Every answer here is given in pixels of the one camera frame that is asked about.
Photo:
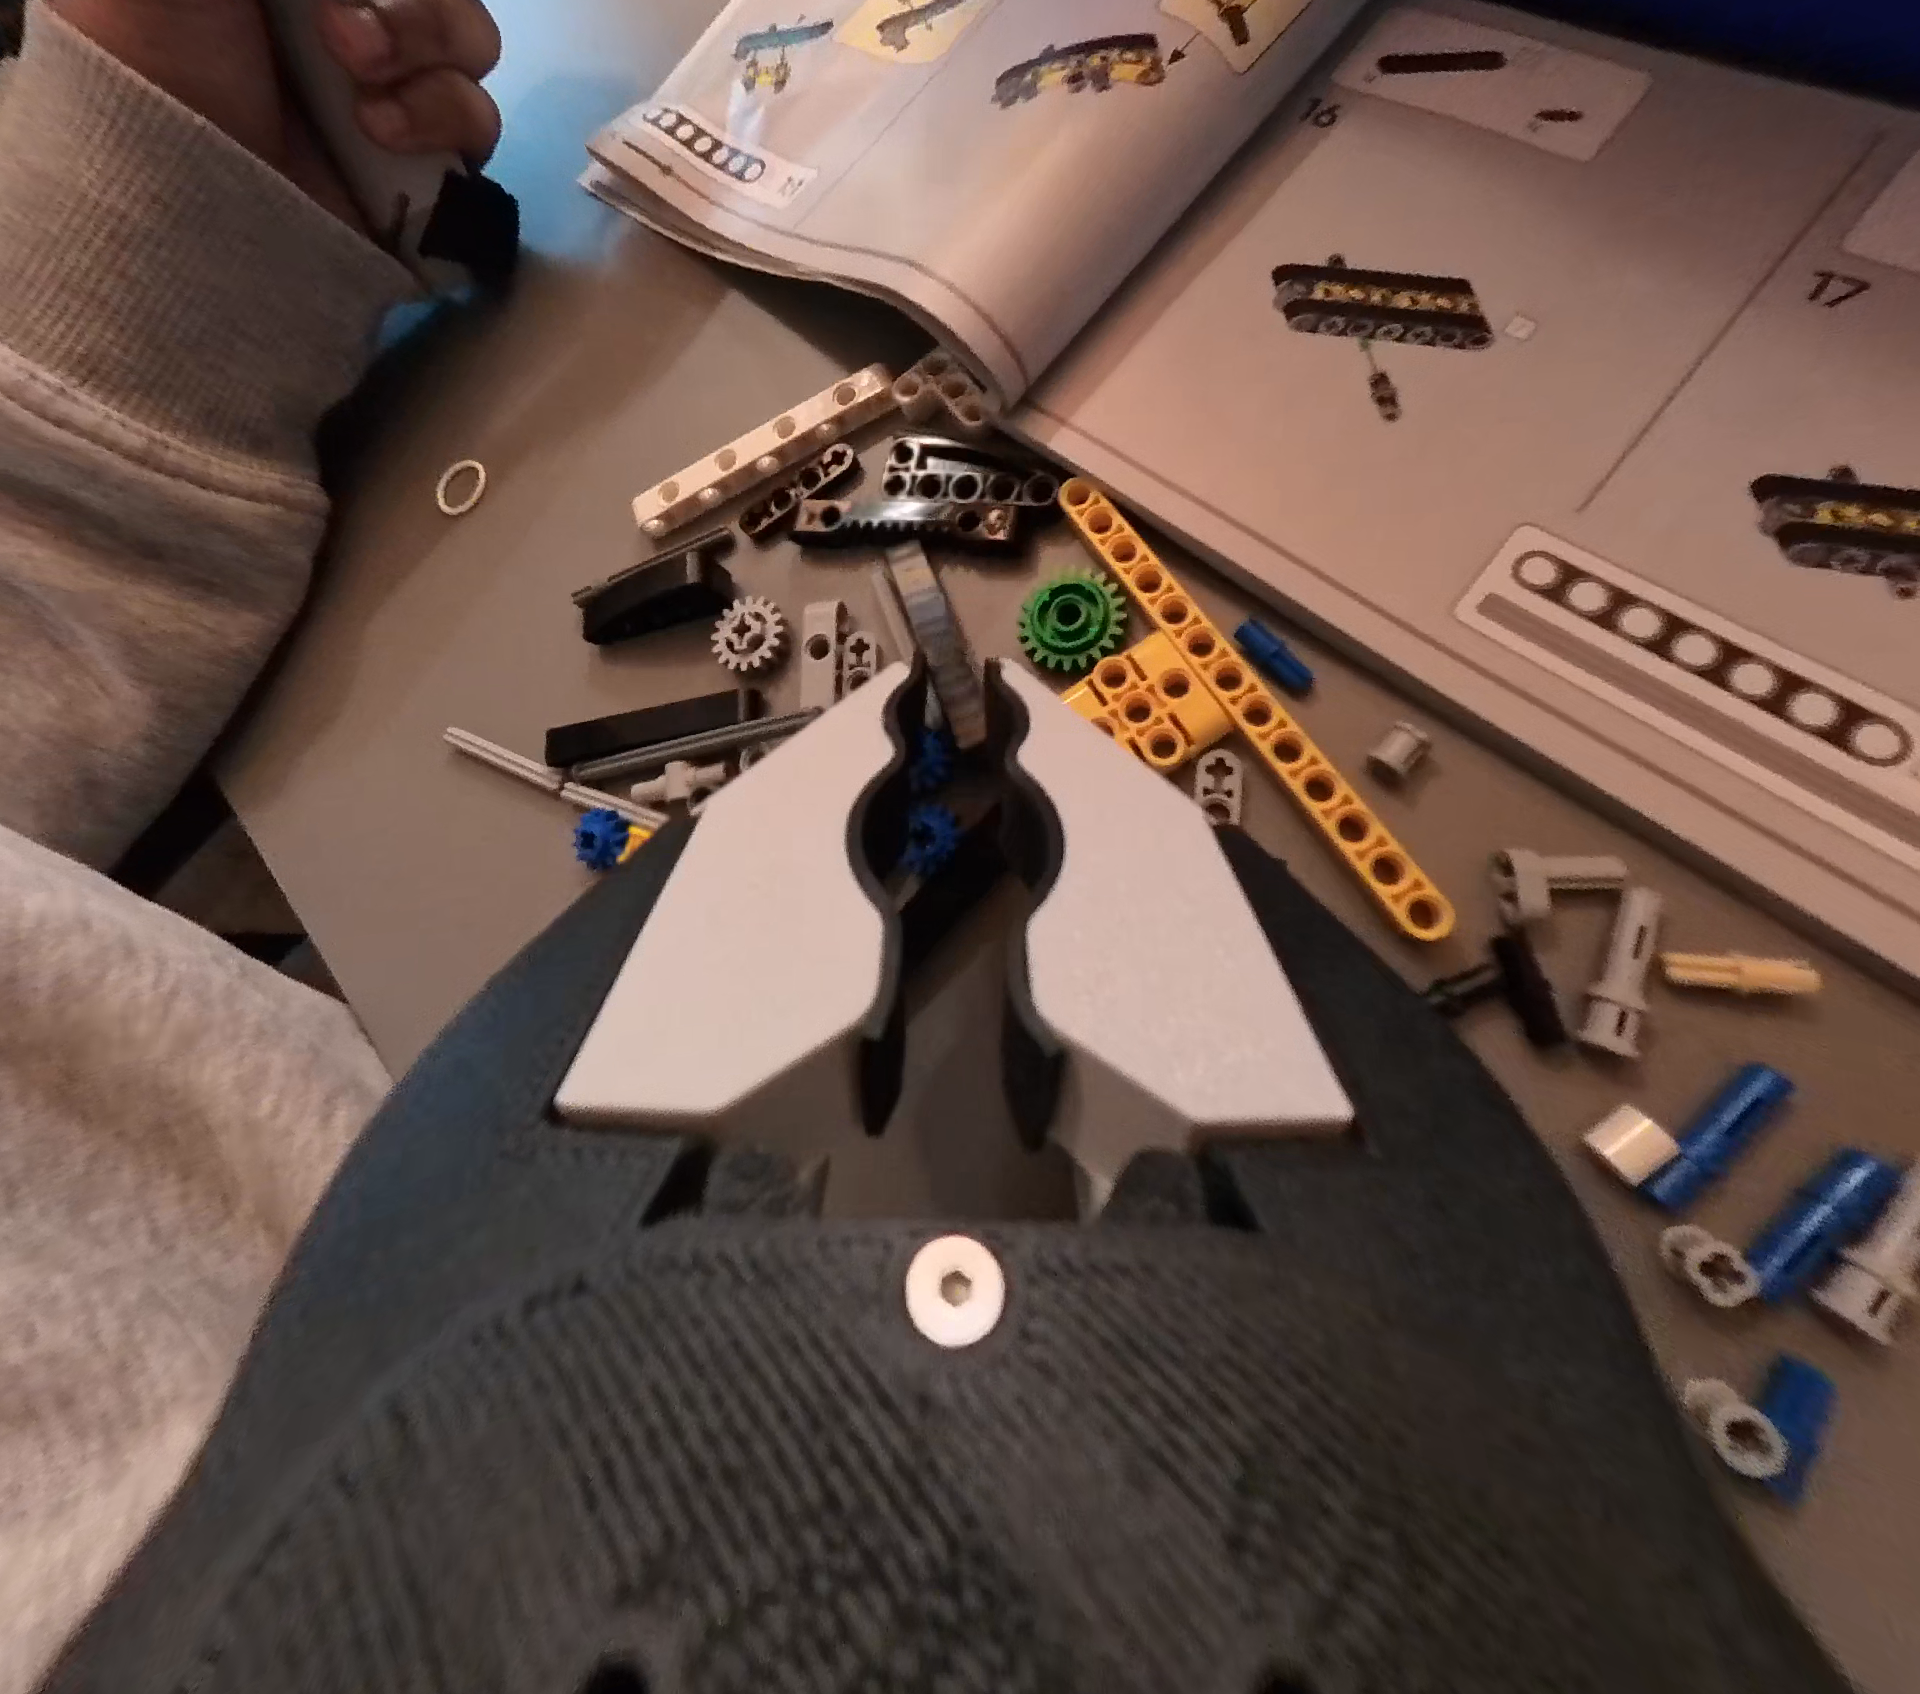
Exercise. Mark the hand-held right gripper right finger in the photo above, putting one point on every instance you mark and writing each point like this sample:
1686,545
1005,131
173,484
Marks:
1185,975

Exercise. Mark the black straight lego panel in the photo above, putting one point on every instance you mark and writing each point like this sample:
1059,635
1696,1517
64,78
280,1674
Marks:
645,726

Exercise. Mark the yellow lego frame piece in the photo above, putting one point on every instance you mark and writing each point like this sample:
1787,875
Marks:
1149,705

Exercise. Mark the grey lego axle connector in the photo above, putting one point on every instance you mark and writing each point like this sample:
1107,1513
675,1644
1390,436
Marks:
1552,881

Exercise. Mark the blue lego pin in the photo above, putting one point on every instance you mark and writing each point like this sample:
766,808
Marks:
1724,1132
1823,1228
1800,1424
1275,656

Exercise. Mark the black thin lego beam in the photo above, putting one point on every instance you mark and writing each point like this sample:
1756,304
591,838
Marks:
901,520

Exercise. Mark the grey lego wheel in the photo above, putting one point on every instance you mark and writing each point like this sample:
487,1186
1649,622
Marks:
939,636

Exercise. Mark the tan lego pin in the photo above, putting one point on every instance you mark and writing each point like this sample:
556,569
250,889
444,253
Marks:
1741,975

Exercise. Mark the person's grey sweatshirt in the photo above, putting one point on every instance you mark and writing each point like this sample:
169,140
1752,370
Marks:
120,1199

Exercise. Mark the black curved lego panel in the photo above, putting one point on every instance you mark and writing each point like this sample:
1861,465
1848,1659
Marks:
652,593

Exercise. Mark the light grey long lego pin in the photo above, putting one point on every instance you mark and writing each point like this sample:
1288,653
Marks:
1875,1259
1621,975

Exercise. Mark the white lego beam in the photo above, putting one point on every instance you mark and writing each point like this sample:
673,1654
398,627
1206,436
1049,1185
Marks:
759,452

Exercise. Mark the small white lego piece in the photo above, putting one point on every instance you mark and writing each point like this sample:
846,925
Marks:
1631,1146

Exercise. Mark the grey lego gear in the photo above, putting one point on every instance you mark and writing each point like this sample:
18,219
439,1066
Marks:
746,636

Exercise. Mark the grey lego bush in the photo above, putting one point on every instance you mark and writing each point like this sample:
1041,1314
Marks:
1400,749
1711,1266
1733,1421

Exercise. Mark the green lego gear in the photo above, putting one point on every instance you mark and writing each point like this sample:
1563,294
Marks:
1070,624

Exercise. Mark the dark grey lego axle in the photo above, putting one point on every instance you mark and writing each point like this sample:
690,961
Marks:
704,749

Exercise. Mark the long yellow lego beam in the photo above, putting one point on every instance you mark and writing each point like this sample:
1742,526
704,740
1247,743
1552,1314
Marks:
1253,705

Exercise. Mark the lego instruction booklet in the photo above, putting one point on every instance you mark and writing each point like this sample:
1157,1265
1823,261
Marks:
1350,374

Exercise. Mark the person's left forearm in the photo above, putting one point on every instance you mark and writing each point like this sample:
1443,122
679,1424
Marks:
135,374

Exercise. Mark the light grey lego axle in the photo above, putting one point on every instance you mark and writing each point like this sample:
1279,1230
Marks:
525,773

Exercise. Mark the light grey lego connector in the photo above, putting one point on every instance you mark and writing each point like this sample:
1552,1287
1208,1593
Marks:
1223,782
703,782
840,653

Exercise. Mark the black lego pin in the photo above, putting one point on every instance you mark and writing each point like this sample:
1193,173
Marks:
1523,988

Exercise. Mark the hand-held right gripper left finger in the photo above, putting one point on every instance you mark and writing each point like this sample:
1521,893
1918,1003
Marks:
735,959

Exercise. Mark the light grey angled lego beam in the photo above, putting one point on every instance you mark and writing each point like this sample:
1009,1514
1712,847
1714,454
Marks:
939,389

